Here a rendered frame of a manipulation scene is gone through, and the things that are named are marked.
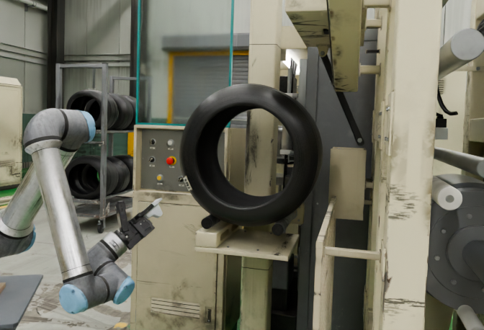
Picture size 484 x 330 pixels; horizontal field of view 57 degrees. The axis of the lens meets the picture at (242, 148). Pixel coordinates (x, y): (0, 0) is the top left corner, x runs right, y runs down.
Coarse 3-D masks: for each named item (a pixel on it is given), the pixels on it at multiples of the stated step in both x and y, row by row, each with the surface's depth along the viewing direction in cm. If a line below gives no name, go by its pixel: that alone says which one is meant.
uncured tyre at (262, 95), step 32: (224, 96) 168; (256, 96) 165; (288, 96) 168; (192, 128) 172; (288, 128) 162; (192, 160) 172; (320, 160) 169; (192, 192) 175; (224, 192) 197; (288, 192) 163; (256, 224) 170
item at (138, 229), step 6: (132, 222) 159; (138, 222) 160; (144, 222) 161; (150, 222) 161; (132, 228) 160; (138, 228) 159; (144, 228) 160; (150, 228) 162; (120, 234) 156; (126, 234) 159; (132, 234) 160; (138, 234) 160; (144, 234) 159; (126, 240) 156; (132, 240) 159; (138, 240) 161; (132, 246) 158
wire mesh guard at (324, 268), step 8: (328, 208) 158; (328, 216) 144; (328, 224) 135; (320, 232) 122; (328, 232) 158; (320, 240) 113; (328, 240) 161; (320, 248) 112; (320, 256) 112; (328, 256) 163; (320, 264) 112; (328, 264) 162; (320, 272) 112; (328, 272) 173; (320, 280) 112; (328, 280) 172; (320, 288) 112; (328, 288) 172; (320, 296) 112; (328, 296) 179; (320, 304) 113; (328, 304) 179; (320, 312) 113; (328, 312) 186; (320, 320) 129; (328, 320) 185; (320, 328) 131; (328, 328) 191
